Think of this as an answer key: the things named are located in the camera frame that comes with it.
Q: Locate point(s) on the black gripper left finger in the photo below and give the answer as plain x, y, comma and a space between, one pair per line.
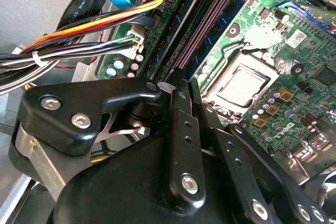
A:
65, 103

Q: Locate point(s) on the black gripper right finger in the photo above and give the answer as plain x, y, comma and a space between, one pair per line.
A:
236, 161

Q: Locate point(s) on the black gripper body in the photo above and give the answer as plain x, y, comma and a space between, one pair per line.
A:
118, 195

